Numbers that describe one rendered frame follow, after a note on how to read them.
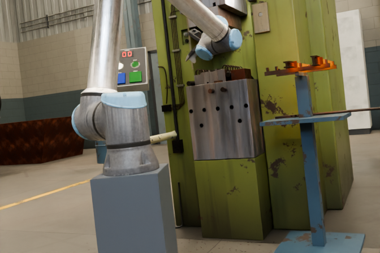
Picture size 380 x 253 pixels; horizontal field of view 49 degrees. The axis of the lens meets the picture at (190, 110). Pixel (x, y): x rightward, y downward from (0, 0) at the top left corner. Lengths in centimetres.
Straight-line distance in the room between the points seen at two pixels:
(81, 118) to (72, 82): 941
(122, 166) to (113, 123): 14
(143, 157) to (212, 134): 111
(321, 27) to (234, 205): 130
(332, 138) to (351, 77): 470
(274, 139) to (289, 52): 52
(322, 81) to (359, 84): 467
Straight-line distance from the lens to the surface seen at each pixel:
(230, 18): 269
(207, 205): 253
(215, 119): 242
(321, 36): 292
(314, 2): 296
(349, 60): 758
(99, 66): 156
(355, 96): 757
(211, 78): 249
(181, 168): 278
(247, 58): 292
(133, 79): 253
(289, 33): 251
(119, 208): 137
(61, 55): 1119
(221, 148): 242
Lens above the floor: 80
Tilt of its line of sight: 1 degrees down
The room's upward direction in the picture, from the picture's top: 6 degrees counter-clockwise
